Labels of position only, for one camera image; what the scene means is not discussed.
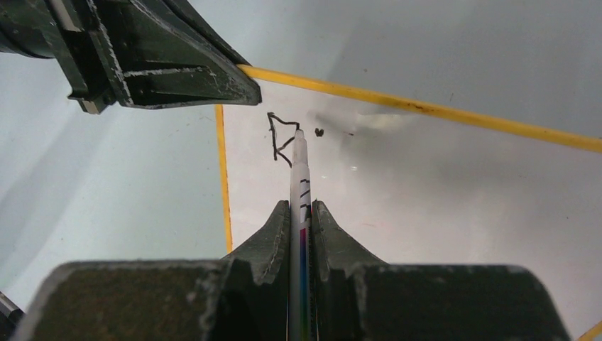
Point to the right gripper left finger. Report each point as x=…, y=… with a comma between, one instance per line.
x=242, y=296

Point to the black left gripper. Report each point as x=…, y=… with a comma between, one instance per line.
x=136, y=52

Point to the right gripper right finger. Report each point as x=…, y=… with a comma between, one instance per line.
x=361, y=297

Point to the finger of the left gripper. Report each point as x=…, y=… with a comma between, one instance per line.
x=187, y=13

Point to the black whiteboard marker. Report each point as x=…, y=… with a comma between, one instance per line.
x=299, y=305

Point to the yellow framed whiteboard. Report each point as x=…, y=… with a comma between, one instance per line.
x=416, y=182

